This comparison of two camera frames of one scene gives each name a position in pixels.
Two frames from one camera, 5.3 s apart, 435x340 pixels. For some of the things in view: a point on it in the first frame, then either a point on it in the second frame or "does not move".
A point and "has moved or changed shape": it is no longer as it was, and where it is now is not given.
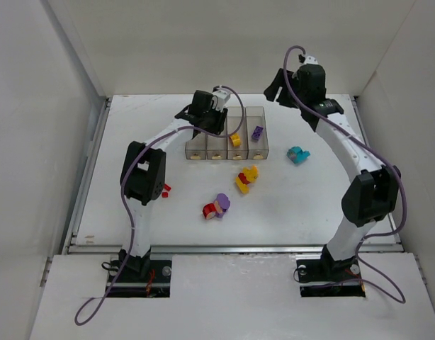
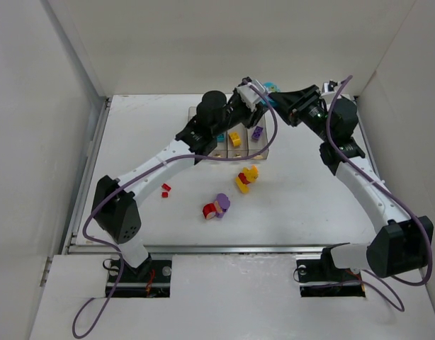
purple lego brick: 257,133 does not move
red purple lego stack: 217,208 does not move
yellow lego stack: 247,176 does not move
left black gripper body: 206,120 to 251,113
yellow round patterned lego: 235,139 does not move
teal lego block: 297,155 has moved or changed shape
